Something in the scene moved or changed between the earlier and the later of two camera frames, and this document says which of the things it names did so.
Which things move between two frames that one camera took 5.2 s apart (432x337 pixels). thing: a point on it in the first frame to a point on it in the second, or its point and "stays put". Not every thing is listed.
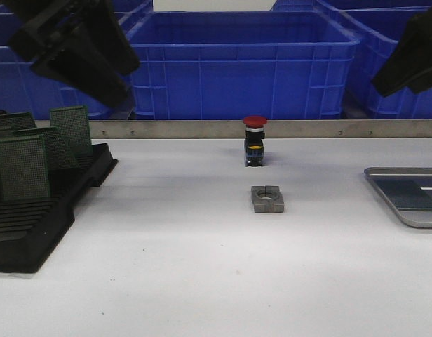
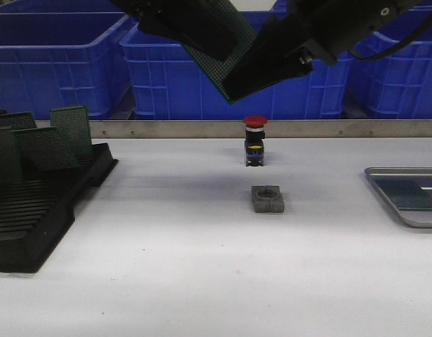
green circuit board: x=407 y=195 stays put
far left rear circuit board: x=13 y=121 stays put
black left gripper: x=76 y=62 to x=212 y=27
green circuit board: x=24 y=167 to x=214 y=69
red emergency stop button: x=254 y=143 stays put
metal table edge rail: x=273 y=128 stays put
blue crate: x=356 y=6 to x=278 y=8
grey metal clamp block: x=267 y=199 stays put
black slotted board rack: x=24 y=232 stays put
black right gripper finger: x=415 y=62 to x=268 y=63
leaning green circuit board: x=60 y=158 stays put
